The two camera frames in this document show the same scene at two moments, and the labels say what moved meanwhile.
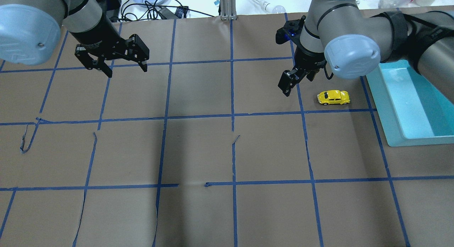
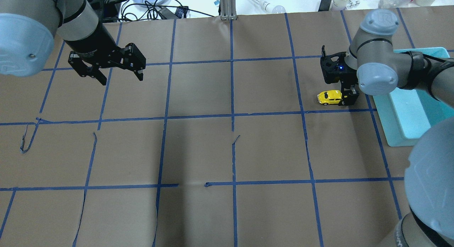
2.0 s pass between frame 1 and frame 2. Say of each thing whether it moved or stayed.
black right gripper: moved
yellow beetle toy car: stayed
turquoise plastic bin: stayed
